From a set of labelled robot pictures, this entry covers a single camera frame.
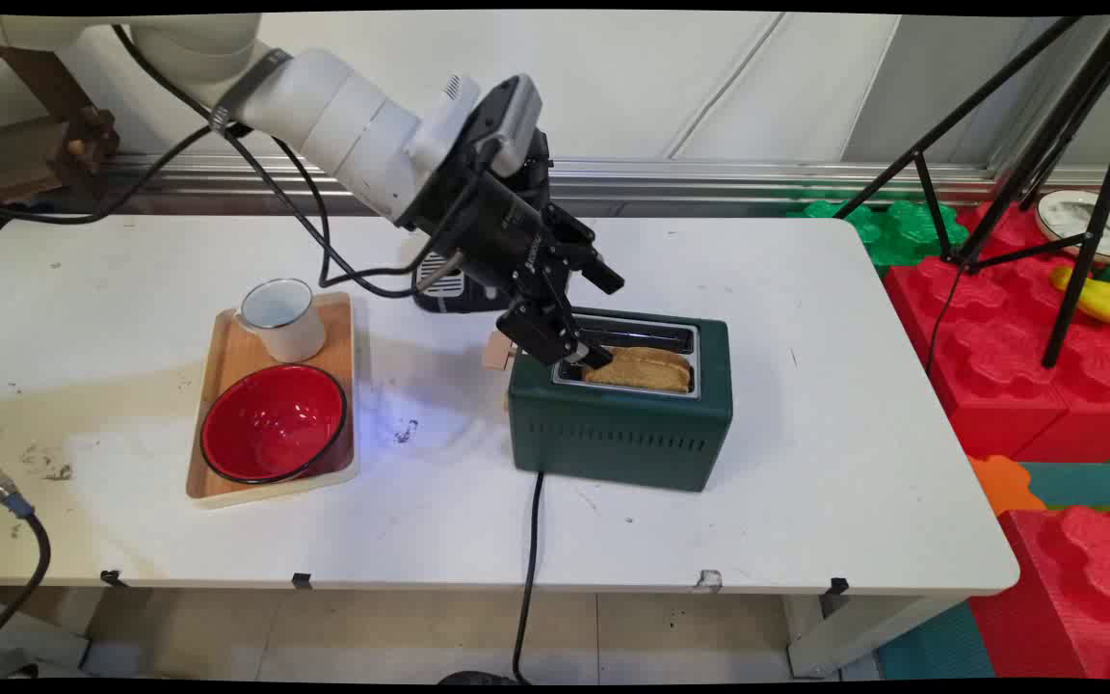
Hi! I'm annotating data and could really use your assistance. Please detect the cable with metal connector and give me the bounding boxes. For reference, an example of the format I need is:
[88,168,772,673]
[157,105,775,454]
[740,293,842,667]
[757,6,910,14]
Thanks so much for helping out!
[0,447,53,670]

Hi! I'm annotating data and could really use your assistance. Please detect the brown wooden furniture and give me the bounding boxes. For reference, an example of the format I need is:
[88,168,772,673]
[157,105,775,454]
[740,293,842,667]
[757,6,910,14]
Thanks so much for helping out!
[0,42,122,205]

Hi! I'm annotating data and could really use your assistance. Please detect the green foam block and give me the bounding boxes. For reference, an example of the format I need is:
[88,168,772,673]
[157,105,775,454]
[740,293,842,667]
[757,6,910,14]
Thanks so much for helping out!
[786,199,972,267]

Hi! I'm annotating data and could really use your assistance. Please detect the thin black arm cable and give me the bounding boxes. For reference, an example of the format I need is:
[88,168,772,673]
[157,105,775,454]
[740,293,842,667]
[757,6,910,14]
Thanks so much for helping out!
[112,25,465,300]

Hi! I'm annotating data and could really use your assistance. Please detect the small red foam block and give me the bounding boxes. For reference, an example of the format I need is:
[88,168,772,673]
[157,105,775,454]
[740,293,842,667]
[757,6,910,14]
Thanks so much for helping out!
[967,505,1110,681]

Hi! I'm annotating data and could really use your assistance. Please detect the yellow toy banana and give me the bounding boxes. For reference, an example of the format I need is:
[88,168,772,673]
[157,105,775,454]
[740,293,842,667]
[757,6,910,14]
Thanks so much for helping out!
[1050,266,1110,333]

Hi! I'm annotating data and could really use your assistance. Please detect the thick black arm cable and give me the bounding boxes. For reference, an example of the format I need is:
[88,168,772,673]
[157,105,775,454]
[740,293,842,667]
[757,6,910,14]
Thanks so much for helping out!
[0,123,228,227]

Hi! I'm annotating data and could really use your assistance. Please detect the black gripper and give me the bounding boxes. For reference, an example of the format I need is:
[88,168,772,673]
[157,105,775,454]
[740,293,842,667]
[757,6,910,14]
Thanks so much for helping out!
[397,127,626,372]

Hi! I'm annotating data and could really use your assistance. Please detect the large red foam block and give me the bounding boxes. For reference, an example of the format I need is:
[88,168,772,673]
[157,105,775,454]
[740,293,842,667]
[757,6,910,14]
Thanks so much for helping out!
[883,200,1110,466]

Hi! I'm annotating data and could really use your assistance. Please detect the wooden tray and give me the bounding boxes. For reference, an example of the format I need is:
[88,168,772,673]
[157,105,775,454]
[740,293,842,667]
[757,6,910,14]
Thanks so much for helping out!
[186,292,360,509]

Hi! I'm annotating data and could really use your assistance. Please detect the black toaster power cable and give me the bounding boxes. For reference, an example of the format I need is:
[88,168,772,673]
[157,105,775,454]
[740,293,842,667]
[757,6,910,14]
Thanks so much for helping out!
[513,470,547,681]

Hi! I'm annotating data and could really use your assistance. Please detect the dark green toaster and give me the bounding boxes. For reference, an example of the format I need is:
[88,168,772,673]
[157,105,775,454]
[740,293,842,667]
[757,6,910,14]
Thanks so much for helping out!
[507,308,735,494]

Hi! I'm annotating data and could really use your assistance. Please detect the white plate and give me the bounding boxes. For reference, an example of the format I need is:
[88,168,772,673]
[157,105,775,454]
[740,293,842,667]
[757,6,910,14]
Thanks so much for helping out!
[1035,189,1110,265]

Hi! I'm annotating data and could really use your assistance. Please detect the white enamel mug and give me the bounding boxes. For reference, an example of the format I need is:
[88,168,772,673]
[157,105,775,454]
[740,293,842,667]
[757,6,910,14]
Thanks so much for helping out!
[233,278,328,364]

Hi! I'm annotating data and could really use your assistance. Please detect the red bowl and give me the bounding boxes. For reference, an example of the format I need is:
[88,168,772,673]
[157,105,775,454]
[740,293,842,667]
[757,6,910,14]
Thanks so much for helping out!
[199,363,352,485]

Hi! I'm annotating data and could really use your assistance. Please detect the teal foam mat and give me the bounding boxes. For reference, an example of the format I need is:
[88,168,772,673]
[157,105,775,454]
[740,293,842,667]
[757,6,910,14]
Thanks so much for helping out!
[1019,461,1110,511]

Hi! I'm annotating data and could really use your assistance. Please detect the orange foam piece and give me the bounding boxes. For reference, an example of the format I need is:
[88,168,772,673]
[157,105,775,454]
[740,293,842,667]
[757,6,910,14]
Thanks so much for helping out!
[965,454,1049,518]

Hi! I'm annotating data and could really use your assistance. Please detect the aluminium wall rail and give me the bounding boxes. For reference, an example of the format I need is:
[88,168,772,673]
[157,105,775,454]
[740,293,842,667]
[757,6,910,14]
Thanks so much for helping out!
[97,152,1110,215]

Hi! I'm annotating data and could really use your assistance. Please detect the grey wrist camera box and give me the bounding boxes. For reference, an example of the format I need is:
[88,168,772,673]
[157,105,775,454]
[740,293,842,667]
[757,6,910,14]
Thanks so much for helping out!
[471,75,546,178]

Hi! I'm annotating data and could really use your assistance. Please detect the black tripod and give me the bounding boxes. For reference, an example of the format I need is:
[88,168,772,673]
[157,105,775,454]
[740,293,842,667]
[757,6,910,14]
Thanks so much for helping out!
[834,14,1110,369]

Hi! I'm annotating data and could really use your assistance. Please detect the white table leg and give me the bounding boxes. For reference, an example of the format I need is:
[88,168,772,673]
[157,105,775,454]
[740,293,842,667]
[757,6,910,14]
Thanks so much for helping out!
[784,592,963,679]

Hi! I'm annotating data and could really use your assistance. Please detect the toasted bread slice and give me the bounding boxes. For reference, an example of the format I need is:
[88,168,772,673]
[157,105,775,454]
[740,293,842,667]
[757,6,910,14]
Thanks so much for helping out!
[611,345,693,369]
[582,357,693,394]

